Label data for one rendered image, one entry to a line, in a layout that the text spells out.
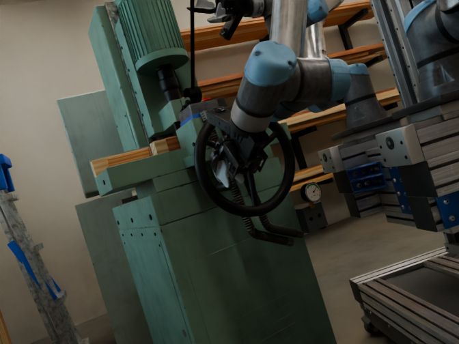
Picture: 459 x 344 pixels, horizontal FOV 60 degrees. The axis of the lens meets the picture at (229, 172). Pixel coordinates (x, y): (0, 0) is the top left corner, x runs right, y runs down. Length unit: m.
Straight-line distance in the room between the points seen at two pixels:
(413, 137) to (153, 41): 0.81
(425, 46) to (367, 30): 3.94
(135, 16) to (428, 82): 0.87
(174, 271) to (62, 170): 2.57
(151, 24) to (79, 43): 2.55
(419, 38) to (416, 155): 0.30
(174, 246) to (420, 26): 0.84
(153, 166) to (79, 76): 2.71
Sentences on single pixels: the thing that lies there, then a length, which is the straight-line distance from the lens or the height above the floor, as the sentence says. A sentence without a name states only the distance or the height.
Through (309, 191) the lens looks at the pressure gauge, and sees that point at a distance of 1.25.
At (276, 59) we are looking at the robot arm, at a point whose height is 0.93.
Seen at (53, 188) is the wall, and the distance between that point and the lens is 3.57.
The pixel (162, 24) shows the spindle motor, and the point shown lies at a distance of 1.35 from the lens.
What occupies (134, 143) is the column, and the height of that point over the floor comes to 1.00.
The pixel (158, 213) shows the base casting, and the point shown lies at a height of 0.75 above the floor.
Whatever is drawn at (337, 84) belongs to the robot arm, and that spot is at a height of 0.88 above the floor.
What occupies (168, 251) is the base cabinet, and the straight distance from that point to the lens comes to 1.10.
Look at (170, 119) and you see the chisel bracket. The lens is 1.32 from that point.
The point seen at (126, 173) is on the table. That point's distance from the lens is 1.08.
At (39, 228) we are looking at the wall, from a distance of 3.57.
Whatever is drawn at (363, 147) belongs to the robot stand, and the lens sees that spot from 1.50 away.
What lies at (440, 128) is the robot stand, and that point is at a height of 0.74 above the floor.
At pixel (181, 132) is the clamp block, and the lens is 1.14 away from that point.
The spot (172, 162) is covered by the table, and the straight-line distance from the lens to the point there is 1.12.
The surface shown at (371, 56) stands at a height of 1.51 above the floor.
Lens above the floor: 0.78
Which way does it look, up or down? 1 degrees up
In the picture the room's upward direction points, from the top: 17 degrees counter-clockwise
